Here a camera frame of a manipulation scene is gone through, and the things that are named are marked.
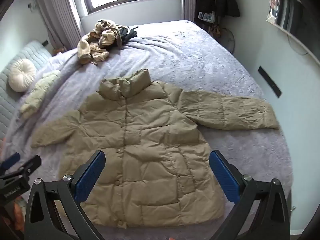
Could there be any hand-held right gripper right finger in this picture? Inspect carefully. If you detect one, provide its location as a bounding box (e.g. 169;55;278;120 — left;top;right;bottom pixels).
209;150;292;240

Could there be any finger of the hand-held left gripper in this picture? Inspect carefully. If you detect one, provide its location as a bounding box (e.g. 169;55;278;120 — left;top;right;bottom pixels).
0;152;21;170
2;155;42;180

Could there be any orange patterned cloth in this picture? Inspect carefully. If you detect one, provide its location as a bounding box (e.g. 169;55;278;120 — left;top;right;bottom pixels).
12;196;26;222

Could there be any beige clothes pile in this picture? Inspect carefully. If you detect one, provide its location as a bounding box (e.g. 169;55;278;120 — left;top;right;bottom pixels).
77;19;123;65

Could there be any grey quilted headboard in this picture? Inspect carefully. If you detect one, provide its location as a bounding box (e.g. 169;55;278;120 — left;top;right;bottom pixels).
0;41;53;140

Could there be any wide grey striped curtain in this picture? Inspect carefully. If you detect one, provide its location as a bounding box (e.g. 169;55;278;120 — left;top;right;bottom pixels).
35;0;83;53

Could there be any white wall shelf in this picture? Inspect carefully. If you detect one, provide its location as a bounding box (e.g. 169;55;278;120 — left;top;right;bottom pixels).
266;0;320;64

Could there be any black garment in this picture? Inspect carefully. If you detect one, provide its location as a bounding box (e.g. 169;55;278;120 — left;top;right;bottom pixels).
116;25;139;48

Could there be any bed with lavender blanket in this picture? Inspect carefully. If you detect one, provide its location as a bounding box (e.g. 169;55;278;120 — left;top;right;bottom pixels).
0;20;293;240

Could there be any picture frame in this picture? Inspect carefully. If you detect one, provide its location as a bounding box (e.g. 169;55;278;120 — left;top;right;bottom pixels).
267;0;284;26

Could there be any khaki puffer jacket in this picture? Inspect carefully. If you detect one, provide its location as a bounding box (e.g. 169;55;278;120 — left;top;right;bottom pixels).
30;68;280;228

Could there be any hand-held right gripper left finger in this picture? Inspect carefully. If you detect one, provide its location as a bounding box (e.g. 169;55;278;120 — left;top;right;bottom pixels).
24;150;106;240

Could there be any narrow grey striped curtain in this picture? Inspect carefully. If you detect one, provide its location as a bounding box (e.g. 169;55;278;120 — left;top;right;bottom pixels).
181;0;197;22

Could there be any round white cushion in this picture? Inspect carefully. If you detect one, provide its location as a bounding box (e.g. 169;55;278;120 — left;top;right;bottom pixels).
8;59;37;92

